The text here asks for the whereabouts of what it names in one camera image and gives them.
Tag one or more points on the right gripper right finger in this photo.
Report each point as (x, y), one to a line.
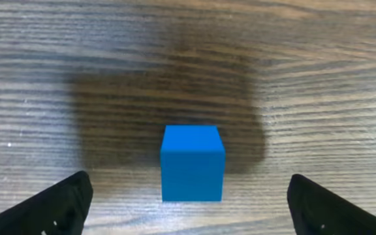
(322, 212)

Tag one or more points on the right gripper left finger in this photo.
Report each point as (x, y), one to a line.
(54, 209)

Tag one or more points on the blue cube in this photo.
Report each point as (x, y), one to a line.
(193, 163)

